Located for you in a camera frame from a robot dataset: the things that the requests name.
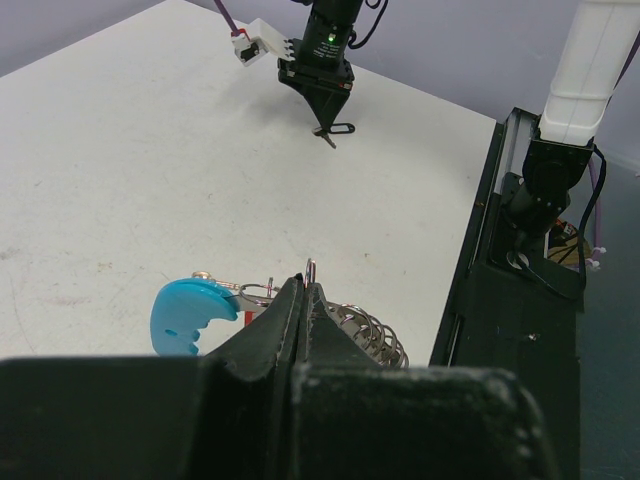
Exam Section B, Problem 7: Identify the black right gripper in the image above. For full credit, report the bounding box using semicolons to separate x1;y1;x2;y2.
278;0;363;130

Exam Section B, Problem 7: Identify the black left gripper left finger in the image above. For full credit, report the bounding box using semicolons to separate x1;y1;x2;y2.
1;277;303;479

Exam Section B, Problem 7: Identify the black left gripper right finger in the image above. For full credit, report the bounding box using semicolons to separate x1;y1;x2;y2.
287;285;545;479

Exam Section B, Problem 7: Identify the silver key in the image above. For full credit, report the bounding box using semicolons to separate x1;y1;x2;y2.
312;127;337;149

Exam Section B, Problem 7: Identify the metal key organizer blue handle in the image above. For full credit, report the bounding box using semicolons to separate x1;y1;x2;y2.
149;271;410;368

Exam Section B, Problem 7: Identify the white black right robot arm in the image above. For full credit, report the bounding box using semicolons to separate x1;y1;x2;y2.
278;1;639;239

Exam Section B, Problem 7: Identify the red key tag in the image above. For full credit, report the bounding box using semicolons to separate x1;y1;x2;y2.
244;311;261;326

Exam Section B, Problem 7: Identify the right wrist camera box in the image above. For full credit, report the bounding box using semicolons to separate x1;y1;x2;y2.
231;19;294;67

